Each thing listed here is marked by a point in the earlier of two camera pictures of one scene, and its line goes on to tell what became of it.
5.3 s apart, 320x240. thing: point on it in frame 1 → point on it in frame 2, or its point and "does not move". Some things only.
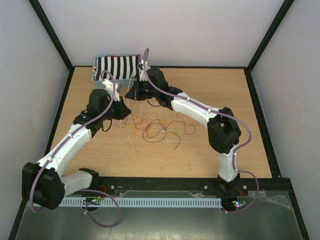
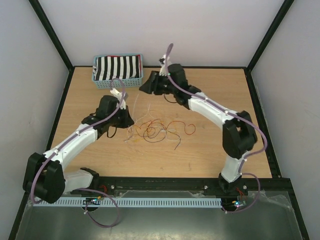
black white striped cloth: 122,68 does not move
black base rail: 164,187 does not move
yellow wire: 141,125 → 144,134
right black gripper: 136,92 → 152,84
